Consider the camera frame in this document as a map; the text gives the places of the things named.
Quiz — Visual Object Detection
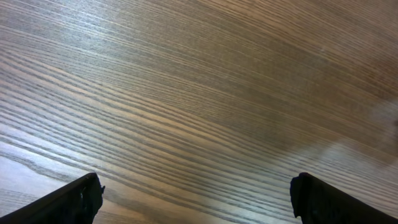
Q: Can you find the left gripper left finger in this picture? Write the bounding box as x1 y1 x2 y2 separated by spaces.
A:
1 172 105 224

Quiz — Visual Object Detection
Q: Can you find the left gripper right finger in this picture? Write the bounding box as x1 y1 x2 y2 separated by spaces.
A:
290 172 397 224

